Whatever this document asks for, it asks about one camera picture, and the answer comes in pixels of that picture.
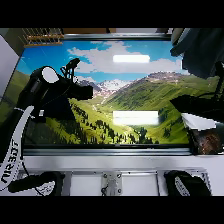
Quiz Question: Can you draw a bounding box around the wooden rack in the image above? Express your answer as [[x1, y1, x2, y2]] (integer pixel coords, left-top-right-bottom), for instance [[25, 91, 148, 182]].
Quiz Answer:
[[21, 27, 65, 48]]

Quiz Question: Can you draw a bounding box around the brown printed garment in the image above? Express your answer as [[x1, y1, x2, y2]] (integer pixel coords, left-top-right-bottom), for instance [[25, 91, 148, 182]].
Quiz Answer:
[[187, 127, 224, 155]]

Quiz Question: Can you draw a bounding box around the heap of clothes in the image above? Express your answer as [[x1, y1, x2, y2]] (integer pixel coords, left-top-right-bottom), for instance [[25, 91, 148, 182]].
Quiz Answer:
[[170, 27, 224, 80]]

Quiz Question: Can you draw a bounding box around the silver frame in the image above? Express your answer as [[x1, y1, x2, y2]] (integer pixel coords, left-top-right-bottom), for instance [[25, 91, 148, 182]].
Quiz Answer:
[[0, 32, 224, 197]]

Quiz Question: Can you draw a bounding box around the black cable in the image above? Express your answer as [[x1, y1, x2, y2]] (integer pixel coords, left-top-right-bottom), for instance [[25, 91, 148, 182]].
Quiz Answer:
[[19, 155, 46, 197]]

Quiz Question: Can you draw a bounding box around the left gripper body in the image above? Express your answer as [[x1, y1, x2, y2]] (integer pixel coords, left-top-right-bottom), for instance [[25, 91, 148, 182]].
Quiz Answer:
[[70, 84, 95, 101]]

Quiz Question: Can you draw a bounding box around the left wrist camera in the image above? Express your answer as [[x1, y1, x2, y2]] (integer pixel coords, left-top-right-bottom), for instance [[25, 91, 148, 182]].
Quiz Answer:
[[59, 57, 82, 83]]

